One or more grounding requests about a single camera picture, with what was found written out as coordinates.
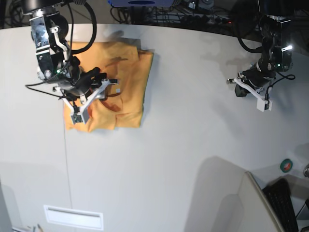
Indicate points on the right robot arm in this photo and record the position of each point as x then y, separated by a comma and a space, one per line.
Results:
57, 60

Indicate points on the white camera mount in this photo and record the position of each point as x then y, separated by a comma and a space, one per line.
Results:
77, 111
263, 102

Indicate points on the green tape roll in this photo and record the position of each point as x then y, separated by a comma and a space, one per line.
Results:
286, 165

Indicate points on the black keyboard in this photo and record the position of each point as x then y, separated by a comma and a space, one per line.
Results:
279, 196

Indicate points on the grey side panel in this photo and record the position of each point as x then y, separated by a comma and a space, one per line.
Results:
246, 211

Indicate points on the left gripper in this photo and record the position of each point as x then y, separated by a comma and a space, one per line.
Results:
257, 76

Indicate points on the blue white device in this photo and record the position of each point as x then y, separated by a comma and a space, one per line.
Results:
140, 3

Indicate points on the metal knob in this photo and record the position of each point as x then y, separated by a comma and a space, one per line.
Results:
306, 171

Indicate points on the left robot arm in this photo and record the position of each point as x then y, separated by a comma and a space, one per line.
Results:
274, 19

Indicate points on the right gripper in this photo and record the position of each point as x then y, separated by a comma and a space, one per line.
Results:
82, 83

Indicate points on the orange t-shirt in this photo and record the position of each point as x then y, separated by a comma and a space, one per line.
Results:
124, 104

